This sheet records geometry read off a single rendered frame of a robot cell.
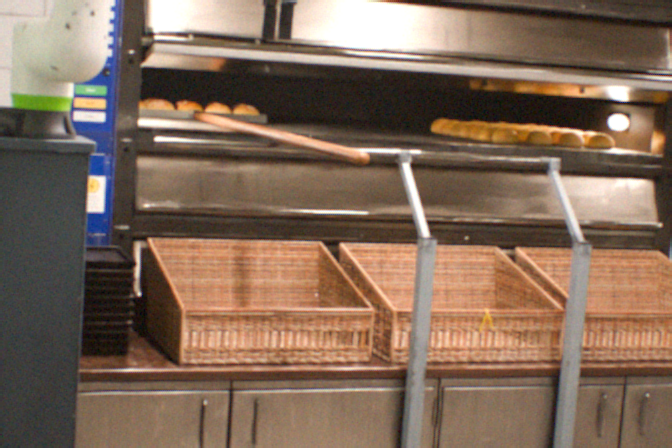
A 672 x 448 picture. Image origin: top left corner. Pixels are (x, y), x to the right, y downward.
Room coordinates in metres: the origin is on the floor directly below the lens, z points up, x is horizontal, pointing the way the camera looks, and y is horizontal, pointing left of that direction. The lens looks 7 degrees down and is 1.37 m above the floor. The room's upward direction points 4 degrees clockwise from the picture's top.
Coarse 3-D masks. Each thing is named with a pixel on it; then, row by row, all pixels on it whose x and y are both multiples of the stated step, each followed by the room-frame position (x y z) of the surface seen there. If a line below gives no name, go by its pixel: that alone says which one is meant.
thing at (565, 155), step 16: (144, 128) 3.79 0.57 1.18; (160, 128) 3.80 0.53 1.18; (176, 128) 3.84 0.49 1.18; (192, 128) 3.87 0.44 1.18; (336, 144) 3.99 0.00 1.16; (352, 144) 4.00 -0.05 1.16; (368, 144) 4.02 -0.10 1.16; (384, 144) 4.04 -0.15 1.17; (400, 144) 4.06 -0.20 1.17; (416, 144) 4.07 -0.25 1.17; (432, 144) 4.09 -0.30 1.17; (448, 144) 4.11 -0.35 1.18; (464, 144) 4.14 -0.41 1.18; (560, 160) 4.25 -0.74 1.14; (576, 160) 4.26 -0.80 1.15; (592, 160) 4.28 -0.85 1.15; (608, 160) 4.30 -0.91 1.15; (624, 160) 4.33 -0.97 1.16; (640, 160) 4.35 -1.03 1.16; (656, 160) 4.37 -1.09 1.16
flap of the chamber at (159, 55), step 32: (160, 64) 3.81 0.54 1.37; (192, 64) 3.81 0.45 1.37; (224, 64) 3.81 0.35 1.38; (256, 64) 3.81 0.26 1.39; (288, 64) 3.81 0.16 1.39; (320, 64) 3.81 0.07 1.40; (352, 64) 3.84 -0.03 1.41; (384, 64) 3.88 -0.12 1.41; (416, 64) 3.91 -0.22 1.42; (576, 96) 4.31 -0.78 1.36; (608, 96) 4.31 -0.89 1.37; (640, 96) 4.31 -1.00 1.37
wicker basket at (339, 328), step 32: (160, 256) 3.76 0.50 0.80; (192, 256) 3.79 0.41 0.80; (224, 256) 3.83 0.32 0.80; (256, 256) 3.86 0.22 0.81; (288, 256) 3.90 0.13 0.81; (320, 256) 3.93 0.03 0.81; (160, 288) 3.57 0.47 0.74; (192, 288) 3.77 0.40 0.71; (224, 288) 3.80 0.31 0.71; (320, 288) 3.91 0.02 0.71; (352, 288) 3.65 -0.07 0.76; (160, 320) 3.55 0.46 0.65; (192, 320) 3.34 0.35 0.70; (224, 320) 3.37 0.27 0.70; (256, 320) 3.81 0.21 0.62; (288, 320) 3.43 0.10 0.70; (320, 320) 3.46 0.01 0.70; (352, 320) 3.65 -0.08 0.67; (192, 352) 3.33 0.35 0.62; (224, 352) 3.37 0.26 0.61; (256, 352) 3.40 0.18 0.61; (288, 352) 3.43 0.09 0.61; (320, 352) 3.47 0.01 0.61; (352, 352) 3.50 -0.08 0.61
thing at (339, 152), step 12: (204, 120) 4.34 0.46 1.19; (216, 120) 4.16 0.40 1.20; (228, 120) 4.03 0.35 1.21; (252, 132) 3.73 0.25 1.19; (264, 132) 3.61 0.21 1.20; (276, 132) 3.51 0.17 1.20; (288, 144) 3.39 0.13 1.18; (300, 144) 3.28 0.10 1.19; (312, 144) 3.19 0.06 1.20; (324, 144) 3.11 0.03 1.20; (336, 156) 3.01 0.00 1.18; (348, 156) 2.93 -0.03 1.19; (360, 156) 2.87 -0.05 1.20
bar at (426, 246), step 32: (448, 160) 3.71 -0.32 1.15; (480, 160) 3.74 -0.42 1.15; (512, 160) 3.77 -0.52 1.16; (544, 160) 3.81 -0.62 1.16; (416, 192) 3.58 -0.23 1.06; (416, 224) 3.52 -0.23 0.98; (576, 224) 3.67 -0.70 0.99; (416, 256) 3.47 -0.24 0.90; (576, 256) 3.61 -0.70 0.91; (416, 288) 3.46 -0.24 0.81; (576, 288) 3.60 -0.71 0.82; (416, 320) 3.44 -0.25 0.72; (576, 320) 3.60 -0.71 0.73; (416, 352) 3.44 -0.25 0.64; (576, 352) 3.60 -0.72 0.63; (416, 384) 3.44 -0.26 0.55; (576, 384) 3.61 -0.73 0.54; (416, 416) 3.45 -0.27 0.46
